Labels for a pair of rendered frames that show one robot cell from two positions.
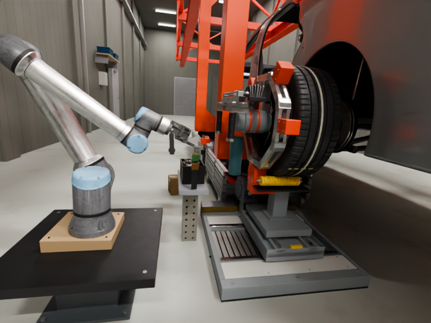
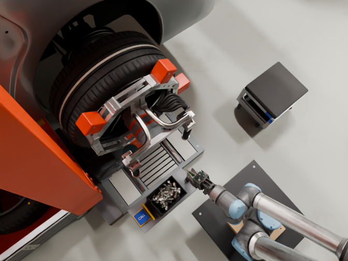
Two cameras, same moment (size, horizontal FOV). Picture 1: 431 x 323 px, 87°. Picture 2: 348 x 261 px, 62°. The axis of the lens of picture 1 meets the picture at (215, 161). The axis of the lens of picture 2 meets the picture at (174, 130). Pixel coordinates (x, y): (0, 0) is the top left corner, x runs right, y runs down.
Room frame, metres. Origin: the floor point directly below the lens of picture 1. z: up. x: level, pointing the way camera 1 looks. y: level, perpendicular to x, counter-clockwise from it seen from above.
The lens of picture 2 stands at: (1.63, 0.30, 2.26)
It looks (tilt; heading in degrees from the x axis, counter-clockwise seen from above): 69 degrees down; 228
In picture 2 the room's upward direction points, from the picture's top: 14 degrees clockwise
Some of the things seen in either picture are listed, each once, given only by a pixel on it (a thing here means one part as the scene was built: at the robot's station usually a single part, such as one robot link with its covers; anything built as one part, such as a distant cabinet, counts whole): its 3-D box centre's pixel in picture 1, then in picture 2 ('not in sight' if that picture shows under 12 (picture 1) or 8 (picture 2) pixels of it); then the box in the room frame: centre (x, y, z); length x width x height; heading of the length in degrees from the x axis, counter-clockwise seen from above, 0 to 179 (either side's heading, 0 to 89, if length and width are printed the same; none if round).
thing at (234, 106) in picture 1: (238, 107); (185, 120); (1.21, -0.10, 0.93); 0.09 x 0.05 x 0.05; 101
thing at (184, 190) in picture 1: (191, 181); (163, 199); (1.43, 0.15, 0.44); 0.43 x 0.17 x 0.03; 11
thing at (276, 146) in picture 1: (262, 121); (134, 116); (1.41, -0.27, 0.85); 0.54 x 0.07 x 0.54; 11
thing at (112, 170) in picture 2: (261, 196); (93, 151); (1.70, -0.39, 0.26); 0.42 x 0.18 x 0.35; 101
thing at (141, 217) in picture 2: not in sight; (141, 217); (1.60, 0.18, 0.47); 0.07 x 0.07 x 0.02; 11
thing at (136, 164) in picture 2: (224, 106); (131, 161); (1.54, -0.04, 0.93); 0.09 x 0.05 x 0.05; 101
